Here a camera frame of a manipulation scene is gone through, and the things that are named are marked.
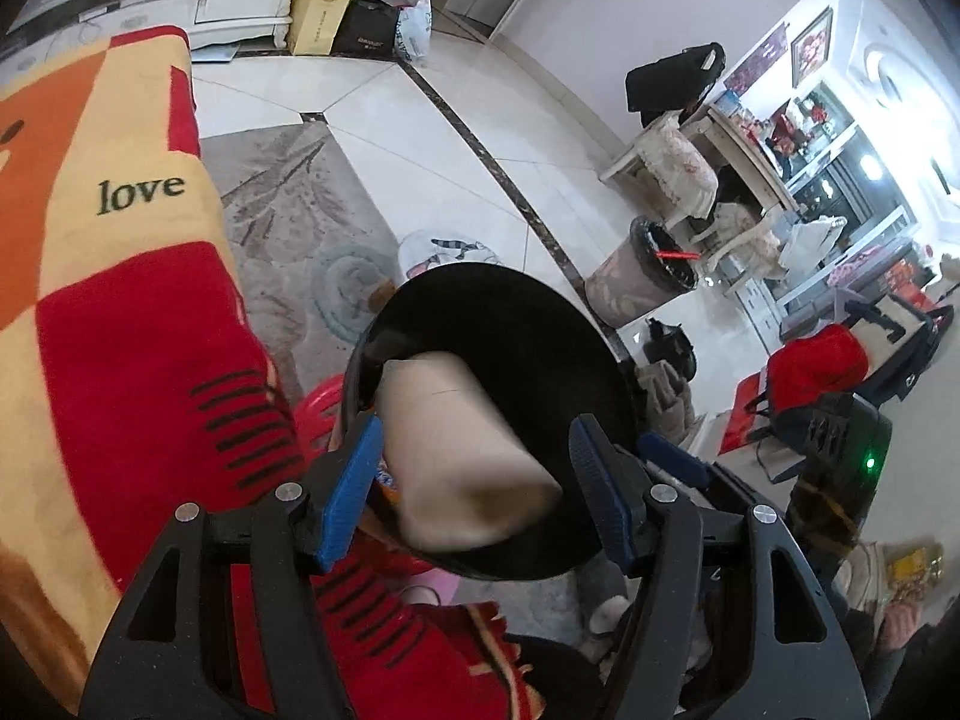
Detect orange snack wrapper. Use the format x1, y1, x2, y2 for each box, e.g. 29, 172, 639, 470
370, 457, 400, 511

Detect brown paper cup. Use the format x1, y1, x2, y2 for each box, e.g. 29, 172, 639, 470
376, 353, 562, 553

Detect black hanging bag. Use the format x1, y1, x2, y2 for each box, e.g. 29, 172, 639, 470
625, 43, 726, 127

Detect grey patterned rug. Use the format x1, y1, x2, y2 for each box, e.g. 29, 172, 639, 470
200, 121, 398, 403

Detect white floral chair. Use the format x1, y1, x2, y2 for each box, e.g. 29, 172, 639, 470
599, 110, 719, 229

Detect grey waste basket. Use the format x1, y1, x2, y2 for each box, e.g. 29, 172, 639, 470
584, 218, 698, 330

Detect patterned red orange blanket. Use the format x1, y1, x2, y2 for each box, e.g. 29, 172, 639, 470
2, 26, 545, 718

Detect black trash bin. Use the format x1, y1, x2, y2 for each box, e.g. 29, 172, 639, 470
340, 262, 647, 580

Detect beige paper shopping bag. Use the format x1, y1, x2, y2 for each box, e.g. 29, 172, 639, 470
286, 0, 352, 57

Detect black shopping bag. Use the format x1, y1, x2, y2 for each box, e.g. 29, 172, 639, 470
332, 0, 398, 60

